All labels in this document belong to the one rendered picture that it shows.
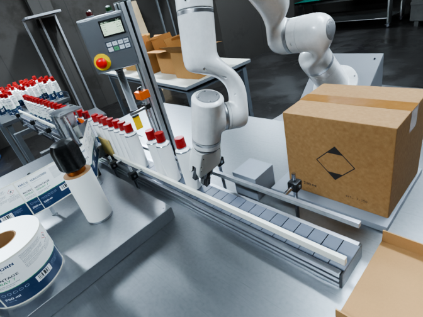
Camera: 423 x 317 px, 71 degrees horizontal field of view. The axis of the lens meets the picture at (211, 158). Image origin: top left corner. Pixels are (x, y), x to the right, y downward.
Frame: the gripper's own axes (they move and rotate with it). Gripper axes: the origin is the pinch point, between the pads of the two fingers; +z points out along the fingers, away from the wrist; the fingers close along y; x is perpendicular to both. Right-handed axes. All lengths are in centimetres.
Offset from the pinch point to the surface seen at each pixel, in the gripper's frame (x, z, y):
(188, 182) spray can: -6.0, 4.6, 2.0
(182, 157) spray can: -8.9, -5.0, 1.6
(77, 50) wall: -451, 153, -158
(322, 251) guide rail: 40.9, -11.0, 4.2
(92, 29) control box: -59, -31, -2
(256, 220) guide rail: 23.1, -5.0, 4.2
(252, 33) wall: -308, 162, -459
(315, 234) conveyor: 37.0, -6.5, -2.2
